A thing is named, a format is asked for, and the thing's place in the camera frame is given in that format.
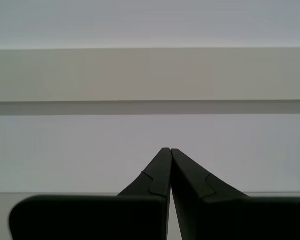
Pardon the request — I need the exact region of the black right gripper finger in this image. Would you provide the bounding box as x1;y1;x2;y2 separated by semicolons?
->
170;148;300;240
8;147;173;240

